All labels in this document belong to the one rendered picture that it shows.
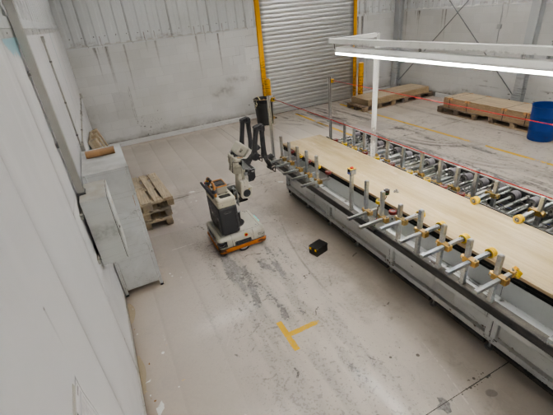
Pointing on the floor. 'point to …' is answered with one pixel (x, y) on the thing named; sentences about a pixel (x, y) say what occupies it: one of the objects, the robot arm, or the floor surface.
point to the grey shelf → (108, 164)
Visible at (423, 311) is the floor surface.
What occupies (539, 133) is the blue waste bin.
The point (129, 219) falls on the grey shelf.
